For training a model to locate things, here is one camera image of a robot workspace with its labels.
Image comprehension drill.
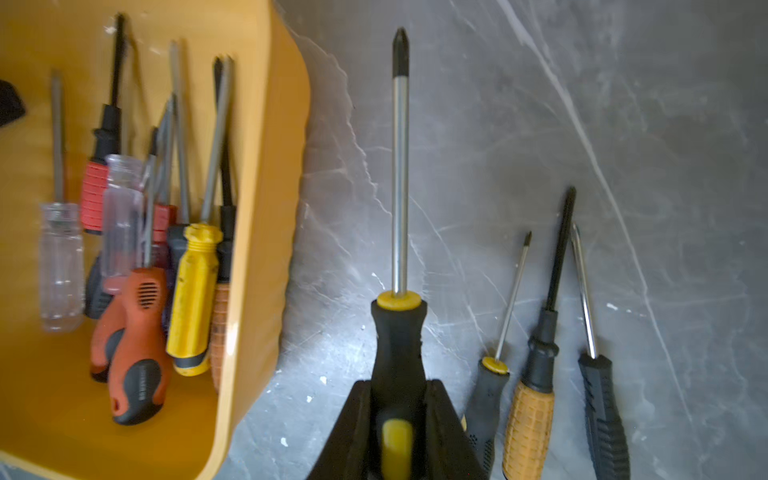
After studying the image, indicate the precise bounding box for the black ribbed screwdriver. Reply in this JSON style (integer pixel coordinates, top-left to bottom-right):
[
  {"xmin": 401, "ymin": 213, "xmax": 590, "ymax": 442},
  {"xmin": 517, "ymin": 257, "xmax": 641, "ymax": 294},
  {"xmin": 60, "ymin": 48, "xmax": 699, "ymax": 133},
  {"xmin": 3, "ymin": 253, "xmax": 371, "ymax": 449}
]
[{"xmin": 571, "ymin": 224, "xmax": 631, "ymax": 480}]

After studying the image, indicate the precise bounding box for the yellow storage box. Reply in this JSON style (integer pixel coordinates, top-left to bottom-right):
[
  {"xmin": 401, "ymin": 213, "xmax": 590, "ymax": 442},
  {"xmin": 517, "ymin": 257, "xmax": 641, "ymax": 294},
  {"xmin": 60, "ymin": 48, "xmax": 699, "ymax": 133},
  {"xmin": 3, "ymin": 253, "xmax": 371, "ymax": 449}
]
[{"xmin": 1, "ymin": 1, "xmax": 310, "ymax": 479}]

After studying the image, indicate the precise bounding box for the clear handle screwdriver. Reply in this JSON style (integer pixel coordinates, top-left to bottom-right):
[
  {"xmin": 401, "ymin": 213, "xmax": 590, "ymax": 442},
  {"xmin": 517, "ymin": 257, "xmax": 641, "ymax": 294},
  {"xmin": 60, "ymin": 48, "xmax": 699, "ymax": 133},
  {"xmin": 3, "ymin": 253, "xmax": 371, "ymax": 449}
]
[
  {"xmin": 39, "ymin": 70, "xmax": 85, "ymax": 333},
  {"xmin": 100, "ymin": 102, "xmax": 172, "ymax": 295}
]

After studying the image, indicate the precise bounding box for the yellow handle screwdriver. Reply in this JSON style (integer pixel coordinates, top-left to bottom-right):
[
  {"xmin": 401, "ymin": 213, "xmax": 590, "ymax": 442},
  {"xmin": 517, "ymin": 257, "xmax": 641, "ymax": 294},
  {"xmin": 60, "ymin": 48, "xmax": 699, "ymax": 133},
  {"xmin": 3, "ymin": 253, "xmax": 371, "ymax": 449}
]
[{"xmin": 166, "ymin": 57, "xmax": 234, "ymax": 377}]

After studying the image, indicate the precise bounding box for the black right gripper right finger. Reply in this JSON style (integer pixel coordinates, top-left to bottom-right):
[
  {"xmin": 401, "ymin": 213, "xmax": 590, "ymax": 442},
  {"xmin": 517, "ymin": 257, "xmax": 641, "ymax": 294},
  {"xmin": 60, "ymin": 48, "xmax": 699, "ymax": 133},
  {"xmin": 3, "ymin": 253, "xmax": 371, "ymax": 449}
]
[{"xmin": 423, "ymin": 380, "xmax": 485, "ymax": 479}]

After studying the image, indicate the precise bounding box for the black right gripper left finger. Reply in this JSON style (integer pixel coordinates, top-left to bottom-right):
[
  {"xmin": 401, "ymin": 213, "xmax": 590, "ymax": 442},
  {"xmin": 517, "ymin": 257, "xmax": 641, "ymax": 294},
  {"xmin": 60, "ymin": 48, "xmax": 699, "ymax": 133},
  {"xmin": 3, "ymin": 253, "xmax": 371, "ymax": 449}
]
[{"xmin": 307, "ymin": 380, "xmax": 377, "ymax": 480}]

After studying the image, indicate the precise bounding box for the black yellow-collar screwdriver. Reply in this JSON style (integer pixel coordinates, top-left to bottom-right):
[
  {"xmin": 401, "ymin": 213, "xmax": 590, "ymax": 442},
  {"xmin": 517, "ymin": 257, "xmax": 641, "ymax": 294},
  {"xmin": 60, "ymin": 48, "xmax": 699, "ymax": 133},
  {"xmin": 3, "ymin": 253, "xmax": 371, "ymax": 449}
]
[{"xmin": 371, "ymin": 27, "xmax": 426, "ymax": 479}]

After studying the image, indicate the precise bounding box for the orange grip black screwdriver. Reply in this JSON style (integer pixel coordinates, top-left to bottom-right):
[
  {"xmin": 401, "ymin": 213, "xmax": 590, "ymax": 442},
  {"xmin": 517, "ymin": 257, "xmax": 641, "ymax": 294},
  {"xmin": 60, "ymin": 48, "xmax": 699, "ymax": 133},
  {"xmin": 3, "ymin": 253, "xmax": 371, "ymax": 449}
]
[{"xmin": 502, "ymin": 186, "xmax": 577, "ymax": 480}]

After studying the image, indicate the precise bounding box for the black yellow stubby screwdriver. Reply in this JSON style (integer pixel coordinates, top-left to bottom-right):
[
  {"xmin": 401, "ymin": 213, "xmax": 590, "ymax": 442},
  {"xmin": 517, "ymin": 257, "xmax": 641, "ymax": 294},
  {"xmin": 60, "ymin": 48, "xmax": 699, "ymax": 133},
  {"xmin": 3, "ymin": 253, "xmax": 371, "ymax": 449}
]
[{"xmin": 462, "ymin": 231, "xmax": 532, "ymax": 479}]

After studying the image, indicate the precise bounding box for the red grip black screwdriver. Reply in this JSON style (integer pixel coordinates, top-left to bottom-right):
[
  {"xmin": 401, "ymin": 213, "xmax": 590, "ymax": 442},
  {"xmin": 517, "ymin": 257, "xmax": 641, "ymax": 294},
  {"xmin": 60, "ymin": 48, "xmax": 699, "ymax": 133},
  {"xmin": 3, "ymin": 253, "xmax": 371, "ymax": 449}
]
[{"xmin": 80, "ymin": 13, "xmax": 126, "ymax": 235}]

